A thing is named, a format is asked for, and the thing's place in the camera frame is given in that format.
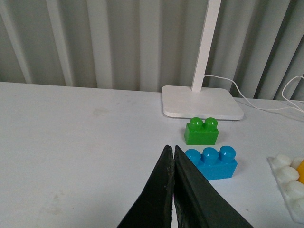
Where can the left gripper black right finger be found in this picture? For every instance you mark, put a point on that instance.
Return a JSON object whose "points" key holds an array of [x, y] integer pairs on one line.
{"points": [[197, 203]]}

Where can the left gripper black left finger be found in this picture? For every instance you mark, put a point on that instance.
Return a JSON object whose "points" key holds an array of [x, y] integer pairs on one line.
{"points": [[153, 208]]}

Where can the yellow two-stud block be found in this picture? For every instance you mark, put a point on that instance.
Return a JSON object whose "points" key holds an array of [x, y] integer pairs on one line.
{"points": [[300, 170]]}

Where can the blue three-stud block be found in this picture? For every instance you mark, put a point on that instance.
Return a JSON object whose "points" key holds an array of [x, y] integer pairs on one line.
{"points": [[213, 164]]}

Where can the green two-stud block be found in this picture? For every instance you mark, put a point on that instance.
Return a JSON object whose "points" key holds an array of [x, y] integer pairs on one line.
{"points": [[199, 132]]}

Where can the grey curtain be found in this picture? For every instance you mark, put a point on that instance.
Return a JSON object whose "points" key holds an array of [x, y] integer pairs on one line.
{"points": [[147, 44]]}

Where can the white studded base plate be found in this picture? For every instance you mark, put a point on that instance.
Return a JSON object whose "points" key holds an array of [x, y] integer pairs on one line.
{"points": [[284, 171]]}

